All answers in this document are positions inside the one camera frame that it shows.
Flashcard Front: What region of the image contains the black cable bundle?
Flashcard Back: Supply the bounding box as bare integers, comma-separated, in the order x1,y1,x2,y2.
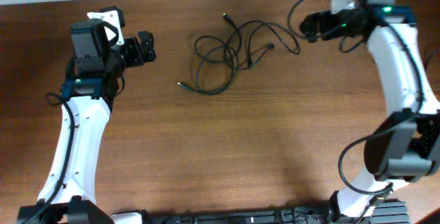
176,12,301,96

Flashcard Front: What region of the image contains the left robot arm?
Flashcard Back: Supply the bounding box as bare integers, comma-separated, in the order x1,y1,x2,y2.
17,19,156,223

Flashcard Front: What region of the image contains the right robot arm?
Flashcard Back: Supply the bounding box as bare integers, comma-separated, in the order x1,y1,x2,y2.
300,0,439,223

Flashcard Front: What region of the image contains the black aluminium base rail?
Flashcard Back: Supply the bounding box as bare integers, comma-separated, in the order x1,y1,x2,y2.
111,201,410,224

